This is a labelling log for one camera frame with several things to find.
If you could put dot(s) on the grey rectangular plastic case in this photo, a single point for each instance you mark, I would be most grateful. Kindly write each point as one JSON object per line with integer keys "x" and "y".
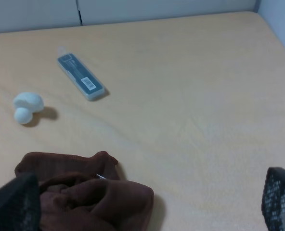
{"x": 87, "y": 83}

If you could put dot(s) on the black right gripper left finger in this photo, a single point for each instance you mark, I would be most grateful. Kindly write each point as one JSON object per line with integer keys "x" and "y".
{"x": 20, "y": 204}

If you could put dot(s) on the brown cloth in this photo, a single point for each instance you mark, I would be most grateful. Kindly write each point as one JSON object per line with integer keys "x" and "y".
{"x": 86, "y": 193}

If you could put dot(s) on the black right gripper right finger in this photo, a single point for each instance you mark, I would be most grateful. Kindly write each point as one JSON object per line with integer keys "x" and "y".
{"x": 273, "y": 199}

